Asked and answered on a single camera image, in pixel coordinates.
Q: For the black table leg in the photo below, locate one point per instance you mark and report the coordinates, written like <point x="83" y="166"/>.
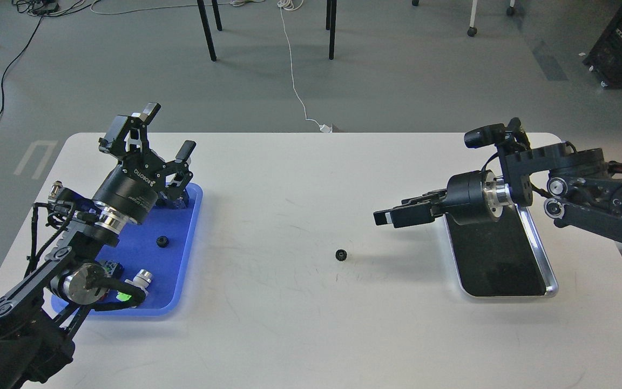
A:
<point x="206" y="27"/>
<point x="330" y="25"/>

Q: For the small black gear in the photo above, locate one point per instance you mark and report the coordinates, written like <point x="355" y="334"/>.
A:
<point x="162" y="241"/>
<point x="341" y="255"/>

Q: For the black table leg right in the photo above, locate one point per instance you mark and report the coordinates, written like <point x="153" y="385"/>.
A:
<point x="330" y="25"/>

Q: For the black table leg left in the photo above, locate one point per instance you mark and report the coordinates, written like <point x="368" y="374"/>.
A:
<point x="206" y="27"/>

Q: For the white chair base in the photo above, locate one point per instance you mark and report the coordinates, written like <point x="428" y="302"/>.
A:
<point x="461" y="19"/>

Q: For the green and grey switch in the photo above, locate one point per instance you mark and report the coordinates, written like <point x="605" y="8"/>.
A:
<point x="142" y="280"/>

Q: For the green push button switch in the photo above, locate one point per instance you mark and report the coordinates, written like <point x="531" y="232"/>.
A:
<point x="165" y="202"/>

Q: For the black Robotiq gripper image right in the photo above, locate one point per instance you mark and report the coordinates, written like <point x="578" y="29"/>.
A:
<point x="464" y="199"/>

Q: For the black Robotiq gripper image left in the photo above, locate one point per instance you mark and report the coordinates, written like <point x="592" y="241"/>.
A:
<point x="132" y="187"/>

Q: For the silver metal tray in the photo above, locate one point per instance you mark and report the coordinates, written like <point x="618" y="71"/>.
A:
<point x="503" y="259"/>

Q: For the blue plastic tray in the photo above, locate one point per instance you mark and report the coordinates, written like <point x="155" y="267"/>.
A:
<point x="137" y="249"/>

